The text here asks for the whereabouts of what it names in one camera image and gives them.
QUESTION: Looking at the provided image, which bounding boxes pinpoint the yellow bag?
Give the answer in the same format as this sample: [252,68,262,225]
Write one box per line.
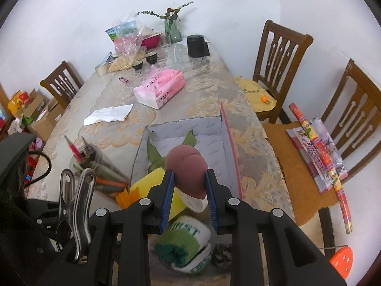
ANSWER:
[235,76,276,114]

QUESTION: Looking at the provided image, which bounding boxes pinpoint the green and white wristband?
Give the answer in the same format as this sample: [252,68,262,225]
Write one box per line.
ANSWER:
[178,242,214,275]
[154,215,212,268]

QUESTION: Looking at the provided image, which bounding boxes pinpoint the pink foam ball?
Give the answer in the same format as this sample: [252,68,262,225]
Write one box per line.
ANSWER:
[165,145,208,201]

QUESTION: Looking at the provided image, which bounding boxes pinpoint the red bowl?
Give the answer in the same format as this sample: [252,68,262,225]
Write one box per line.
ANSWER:
[140,33,163,50]

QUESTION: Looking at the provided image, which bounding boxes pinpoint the green fabric leaves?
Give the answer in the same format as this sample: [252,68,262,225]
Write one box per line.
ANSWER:
[147,129,197,171]

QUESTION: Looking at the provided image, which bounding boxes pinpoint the glass jar of pencils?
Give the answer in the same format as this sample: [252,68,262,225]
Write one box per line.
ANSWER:
[64,135,129,196]

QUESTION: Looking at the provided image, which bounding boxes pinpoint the brown seat cushion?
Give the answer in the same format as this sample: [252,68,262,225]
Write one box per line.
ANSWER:
[263,120,340,227]

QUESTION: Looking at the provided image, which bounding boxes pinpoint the clear glass jar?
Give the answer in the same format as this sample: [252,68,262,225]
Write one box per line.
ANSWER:
[70,143,130,198]

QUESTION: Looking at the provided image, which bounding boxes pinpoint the clear plastic bag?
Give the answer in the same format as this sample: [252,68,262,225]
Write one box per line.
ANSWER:
[114,11,144,40]

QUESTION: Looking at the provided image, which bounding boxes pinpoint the bag of beige beans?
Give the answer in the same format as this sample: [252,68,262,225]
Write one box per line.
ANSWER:
[107,51,147,72]

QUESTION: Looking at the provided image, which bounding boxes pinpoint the white paper receipt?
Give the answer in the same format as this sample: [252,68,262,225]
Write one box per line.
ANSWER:
[83,104,134,126]

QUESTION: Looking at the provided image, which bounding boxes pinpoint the black lidded mug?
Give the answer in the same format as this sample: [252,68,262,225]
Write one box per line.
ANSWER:
[186,35,211,58]

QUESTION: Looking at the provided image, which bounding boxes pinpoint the red cardboard box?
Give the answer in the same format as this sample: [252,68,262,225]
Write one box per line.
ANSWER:
[130,102,242,275]

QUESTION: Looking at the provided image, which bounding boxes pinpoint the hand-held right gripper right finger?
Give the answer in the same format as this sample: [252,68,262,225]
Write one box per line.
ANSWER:
[205,169,348,286]

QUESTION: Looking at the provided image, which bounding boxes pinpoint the orange knitted toy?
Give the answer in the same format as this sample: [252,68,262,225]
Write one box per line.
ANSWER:
[115,189,132,208]

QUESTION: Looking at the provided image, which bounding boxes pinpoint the brown cardboard box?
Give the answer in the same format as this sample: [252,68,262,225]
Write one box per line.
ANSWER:
[22,89,65,143]

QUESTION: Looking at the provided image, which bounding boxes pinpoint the black cable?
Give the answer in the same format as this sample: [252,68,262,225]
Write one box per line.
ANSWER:
[26,152,53,189]

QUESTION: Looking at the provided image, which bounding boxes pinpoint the white cloth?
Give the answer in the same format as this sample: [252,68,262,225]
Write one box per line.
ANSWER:
[179,190,209,213]

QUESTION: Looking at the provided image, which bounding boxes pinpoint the yellow sponge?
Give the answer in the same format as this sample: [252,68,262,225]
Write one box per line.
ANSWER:
[129,168,197,213]

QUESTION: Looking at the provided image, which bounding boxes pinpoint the green vase with dried flowers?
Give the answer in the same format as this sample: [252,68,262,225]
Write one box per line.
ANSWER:
[137,1,194,44]

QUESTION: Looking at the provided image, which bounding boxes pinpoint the orange stool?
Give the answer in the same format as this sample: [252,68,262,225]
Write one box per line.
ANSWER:
[319,244,355,275]

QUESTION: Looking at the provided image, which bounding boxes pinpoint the brown knitted sock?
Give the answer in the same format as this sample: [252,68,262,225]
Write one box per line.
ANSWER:
[212,242,233,268]

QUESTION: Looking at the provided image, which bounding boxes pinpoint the pile of colourful packages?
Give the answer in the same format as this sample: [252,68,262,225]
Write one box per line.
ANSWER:
[0,90,32,139]

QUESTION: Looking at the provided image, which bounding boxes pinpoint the colourful printed packet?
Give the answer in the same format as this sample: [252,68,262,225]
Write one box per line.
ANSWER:
[105,26,120,41]

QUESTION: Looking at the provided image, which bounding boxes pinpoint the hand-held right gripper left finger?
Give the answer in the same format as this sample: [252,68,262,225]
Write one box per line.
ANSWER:
[56,170,176,286]

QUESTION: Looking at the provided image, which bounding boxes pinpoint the red patterned wrapping paper roll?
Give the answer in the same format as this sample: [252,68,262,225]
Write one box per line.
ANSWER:
[288,102,355,235]

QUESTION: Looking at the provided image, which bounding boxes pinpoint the pink tissue pack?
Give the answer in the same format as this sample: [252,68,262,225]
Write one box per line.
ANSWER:
[133,65,186,110]

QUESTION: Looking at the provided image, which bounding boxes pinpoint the clear printed plastic packet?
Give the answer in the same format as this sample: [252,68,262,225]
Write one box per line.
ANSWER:
[310,116,349,183]

